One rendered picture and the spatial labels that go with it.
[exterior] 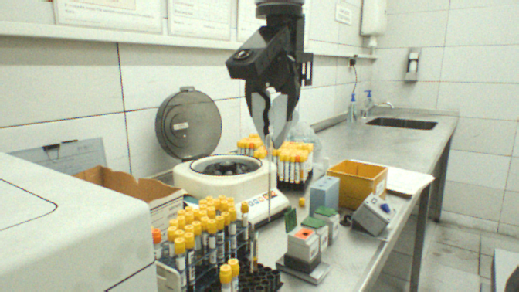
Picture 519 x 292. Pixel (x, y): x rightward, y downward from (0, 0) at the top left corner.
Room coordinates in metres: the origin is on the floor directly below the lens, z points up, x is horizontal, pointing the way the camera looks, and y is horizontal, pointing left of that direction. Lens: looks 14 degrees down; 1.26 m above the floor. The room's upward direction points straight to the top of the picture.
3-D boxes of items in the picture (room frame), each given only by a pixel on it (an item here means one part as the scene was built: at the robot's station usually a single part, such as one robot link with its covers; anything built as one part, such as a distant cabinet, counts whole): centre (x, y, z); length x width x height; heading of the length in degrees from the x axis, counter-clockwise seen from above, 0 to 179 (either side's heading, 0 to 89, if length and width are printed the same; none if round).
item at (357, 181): (0.88, -0.27, 0.92); 0.13 x 0.13 x 0.10; 53
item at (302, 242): (0.56, -0.08, 0.92); 0.05 x 0.04 x 0.06; 55
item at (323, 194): (0.77, -0.16, 0.92); 0.10 x 0.07 x 0.10; 148
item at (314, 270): (0.56, -0.08, 0.89); 0.09 x 0.05 x 0.04; 55
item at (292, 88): (0.49, -0.03, 1.22); 0.05 x 0.02 x 0.09; 56
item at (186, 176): (0.85, 0.09, 0.94); 0.30 x 0.24 x 0.12; 47
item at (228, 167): (0.86, 0.10, 0.97); 0.15 x 0.15 x 0.07
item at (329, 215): (0.67, -0.14, 0.91); 0.05 x 0.04 x 0.07; 56
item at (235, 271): (0.47, 0.05, 0.93); 0.17 x 0.09 x 0.11; 147
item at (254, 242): (0.52, 0.01, 0.93); 0.01 x 0.01 x 0.10; 57
